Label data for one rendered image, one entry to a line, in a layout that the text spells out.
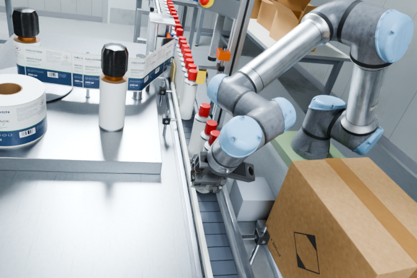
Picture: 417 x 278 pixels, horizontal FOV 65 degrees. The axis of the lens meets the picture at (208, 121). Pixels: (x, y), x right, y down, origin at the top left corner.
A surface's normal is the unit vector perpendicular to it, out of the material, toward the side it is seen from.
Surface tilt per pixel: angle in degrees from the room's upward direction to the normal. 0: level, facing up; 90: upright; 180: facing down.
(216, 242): 0
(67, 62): 90
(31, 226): 0
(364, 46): 119
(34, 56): 90
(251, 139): 29
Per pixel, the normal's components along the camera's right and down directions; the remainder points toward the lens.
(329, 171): 0.19, -0.84
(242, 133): 0.25, -0.45
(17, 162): 0.18, 0.55
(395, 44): 0.61, 0.40
